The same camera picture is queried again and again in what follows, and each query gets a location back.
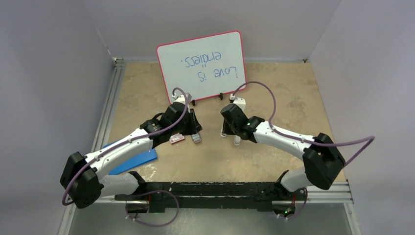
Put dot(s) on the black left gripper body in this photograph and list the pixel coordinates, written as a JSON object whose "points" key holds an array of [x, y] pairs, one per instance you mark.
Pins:
{"points": [[187, 127]]}

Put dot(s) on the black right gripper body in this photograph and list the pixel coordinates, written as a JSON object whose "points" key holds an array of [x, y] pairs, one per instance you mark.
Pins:
{"points": [[229, 129]]}

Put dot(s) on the red white staple box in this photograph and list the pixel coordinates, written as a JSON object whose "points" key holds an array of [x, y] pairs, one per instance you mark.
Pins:
{"points": [[176, 138]]}

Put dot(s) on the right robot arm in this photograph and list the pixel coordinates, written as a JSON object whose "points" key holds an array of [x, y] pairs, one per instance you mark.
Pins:
{"points": [[322, 161]]}

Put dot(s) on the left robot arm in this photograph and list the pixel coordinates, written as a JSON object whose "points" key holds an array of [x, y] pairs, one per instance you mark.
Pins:
{"points": [[86, 178]]}

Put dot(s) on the blue plastic sheet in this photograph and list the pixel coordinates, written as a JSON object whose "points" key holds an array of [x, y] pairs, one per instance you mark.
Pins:
{"points": [[137, 160]]}

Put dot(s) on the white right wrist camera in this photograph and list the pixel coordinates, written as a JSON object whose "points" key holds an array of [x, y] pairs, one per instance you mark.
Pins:
{"points": [[238, 101]]}

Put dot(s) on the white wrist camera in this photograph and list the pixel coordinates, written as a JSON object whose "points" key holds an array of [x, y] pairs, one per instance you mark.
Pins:
{"points": [[181, 97], [238, 101]]}

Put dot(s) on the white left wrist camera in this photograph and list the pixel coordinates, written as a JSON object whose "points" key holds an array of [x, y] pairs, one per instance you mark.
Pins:
{"points": [[181, 97]]}

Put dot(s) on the white board with pink frame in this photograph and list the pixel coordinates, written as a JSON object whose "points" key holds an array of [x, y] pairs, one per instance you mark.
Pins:
{"points": [[203, 67]]}

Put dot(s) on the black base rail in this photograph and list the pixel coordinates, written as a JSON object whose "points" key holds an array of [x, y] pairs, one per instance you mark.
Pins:
{"points": [[260, 196]]}

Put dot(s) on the aluminium frame rail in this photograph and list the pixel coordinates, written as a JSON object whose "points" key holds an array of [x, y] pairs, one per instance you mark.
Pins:
{"points": [[286, 92]]}

